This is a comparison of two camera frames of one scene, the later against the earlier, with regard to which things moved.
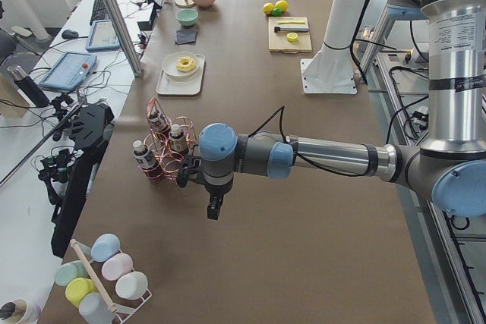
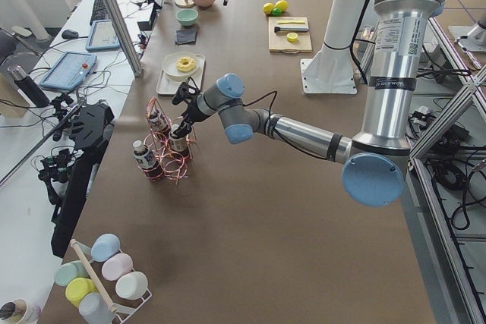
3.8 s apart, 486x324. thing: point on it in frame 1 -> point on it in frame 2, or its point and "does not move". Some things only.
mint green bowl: x=187 y=17 does not move
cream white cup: x=132 y=285 does not move
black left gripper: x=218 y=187 -> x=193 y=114
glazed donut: x=185 y=64 does not move
